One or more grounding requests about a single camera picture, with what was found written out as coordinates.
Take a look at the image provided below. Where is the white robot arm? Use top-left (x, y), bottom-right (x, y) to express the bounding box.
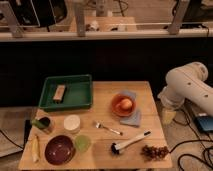
top-left (158, 62), bottom-right (213, 116)

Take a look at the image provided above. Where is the green plastic tray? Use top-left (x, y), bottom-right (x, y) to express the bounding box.
top-left (39, 74), bottom-right (93, 112)

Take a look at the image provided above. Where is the blue cloth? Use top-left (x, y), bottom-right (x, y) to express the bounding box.
top-left (120, 90), bottom-right (141, 127)

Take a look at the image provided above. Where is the wooden block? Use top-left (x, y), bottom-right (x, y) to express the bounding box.
top-left (53, 85), bottom-right (66, 102)

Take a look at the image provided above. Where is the white round lid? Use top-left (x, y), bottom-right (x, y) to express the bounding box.
top-left (63, 115), bottom-right (81, 133)

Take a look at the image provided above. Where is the light green cup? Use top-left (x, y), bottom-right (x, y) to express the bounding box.
top-left (74, 135), bottom-right (91, 153)

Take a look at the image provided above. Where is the white black brush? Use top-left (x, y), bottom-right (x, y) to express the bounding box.
top-left (111, 131), bottom-right (151, 155)

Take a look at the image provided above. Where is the dark red bowl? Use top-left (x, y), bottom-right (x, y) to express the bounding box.
top-left (44, 135), bottom-right (75, 165)

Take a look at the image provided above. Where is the brown dried grape bunch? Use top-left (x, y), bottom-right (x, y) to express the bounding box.
top-left (141, 145), bottom-right (169, 161)

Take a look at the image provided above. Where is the yellow corn cob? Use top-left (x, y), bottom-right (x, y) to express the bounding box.
top-left (31, 135), bottom-right (40, 163)

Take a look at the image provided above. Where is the blue device on floor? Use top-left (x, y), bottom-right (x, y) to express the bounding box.
top-left (195, 116), bottom-right (213, 133)

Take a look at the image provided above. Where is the black equipment case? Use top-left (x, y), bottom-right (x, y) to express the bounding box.
top-left (7, 0), bottom-right (67, 27)

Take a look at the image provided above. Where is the metal rail frame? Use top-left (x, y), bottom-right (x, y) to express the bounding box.
top-left (0, 0), bottom-right (213, 42)

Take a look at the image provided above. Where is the black cable on floor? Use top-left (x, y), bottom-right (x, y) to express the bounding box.
top-left (168, 108), bottom-right (213, 171)

